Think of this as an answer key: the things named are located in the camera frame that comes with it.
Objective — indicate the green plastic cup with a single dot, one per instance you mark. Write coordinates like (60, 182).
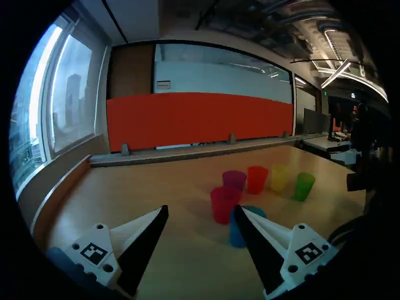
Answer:
(303, 187)

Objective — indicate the blue plastic cup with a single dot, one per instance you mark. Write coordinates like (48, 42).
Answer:
(236, 232)

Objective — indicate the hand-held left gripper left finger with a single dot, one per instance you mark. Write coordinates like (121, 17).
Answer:
(103, 242)

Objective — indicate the purple plastic cup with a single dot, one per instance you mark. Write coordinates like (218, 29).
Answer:
(235, 179)

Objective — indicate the white desk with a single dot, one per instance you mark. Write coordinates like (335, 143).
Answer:
(325, 144)

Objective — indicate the red desk screen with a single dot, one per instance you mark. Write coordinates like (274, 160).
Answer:
(200, 120)

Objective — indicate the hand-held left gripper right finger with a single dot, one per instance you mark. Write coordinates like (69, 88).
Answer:
(297, 242)

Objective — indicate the pink plastic cup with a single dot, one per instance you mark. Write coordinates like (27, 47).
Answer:
(222, 204)

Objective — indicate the yellow plastic cup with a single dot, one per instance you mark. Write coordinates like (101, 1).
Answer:
(279, 178)

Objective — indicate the red plastic cup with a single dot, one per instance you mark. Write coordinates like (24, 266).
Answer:
(257, 180)

